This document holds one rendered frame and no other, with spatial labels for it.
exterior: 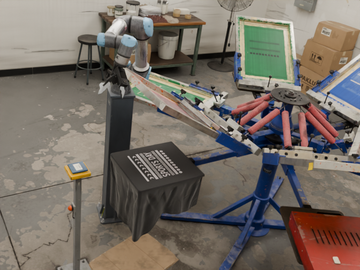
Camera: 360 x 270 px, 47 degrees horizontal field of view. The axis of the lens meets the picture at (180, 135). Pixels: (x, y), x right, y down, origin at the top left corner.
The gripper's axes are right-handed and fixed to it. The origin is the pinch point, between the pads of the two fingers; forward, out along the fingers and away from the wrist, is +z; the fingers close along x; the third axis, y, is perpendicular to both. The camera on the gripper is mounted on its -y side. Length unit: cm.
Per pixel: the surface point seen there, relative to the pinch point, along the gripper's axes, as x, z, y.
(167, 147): -67, 36, 16
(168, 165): -56, 39, -5
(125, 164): -31, 47, 6
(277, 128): -146, 1, -4
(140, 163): -40, 44, 4
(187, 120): -34.0, -5.1, -29.2
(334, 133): -174, -14, -32
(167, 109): -17.7, -10.0, -29.2
